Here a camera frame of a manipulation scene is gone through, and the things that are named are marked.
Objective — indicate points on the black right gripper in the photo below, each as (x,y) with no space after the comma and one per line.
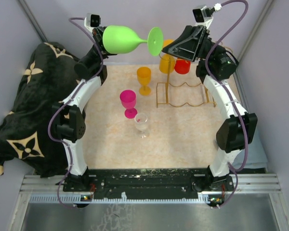
(189,46)

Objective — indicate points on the gold wire glass rack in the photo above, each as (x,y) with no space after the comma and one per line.
(181,90)

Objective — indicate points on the grey folded cloth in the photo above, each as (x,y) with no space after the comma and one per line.
(256,155)

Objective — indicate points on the pink plastic wine glass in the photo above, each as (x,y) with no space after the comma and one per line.
(128,100)

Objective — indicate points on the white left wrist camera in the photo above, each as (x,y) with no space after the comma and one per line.
(92,20)

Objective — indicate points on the orange plastic wine glass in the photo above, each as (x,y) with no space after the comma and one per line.
(167,63)
(144,78)

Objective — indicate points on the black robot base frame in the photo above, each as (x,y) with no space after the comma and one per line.
(151,184)

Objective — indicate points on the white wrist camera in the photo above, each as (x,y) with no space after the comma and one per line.
(92,20)
(202,13)

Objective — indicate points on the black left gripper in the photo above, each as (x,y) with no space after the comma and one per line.
(98,36)

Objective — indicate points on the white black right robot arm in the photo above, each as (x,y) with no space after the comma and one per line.
(215,66)

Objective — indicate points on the green plastic wine glass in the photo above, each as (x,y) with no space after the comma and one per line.
(122,39)

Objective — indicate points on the red plastic wine glass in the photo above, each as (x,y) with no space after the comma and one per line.
(182,66)

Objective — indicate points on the black floral blanket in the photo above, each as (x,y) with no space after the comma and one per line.
(49,78)

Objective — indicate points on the clear wine glass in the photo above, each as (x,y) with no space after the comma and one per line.
(141,123)

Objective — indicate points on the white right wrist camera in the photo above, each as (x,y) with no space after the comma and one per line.
(202,13)

